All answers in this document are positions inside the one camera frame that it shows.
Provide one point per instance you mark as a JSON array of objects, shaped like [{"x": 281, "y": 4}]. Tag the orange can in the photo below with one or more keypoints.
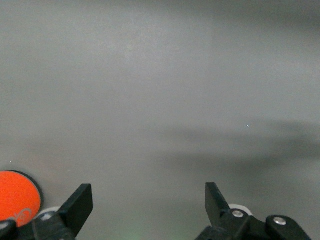
[{"x": 17, "y": 195}]

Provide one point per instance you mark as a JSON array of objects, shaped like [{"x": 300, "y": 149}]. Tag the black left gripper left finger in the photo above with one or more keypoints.
[{"x": 77, "y": 207}]

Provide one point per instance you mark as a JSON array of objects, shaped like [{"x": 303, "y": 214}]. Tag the dark grey table mat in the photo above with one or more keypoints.
[{"x": 160, "y": 87}]

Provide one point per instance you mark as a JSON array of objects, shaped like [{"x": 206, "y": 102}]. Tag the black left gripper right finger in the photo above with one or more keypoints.
[{"x": 215, "y": 205}]

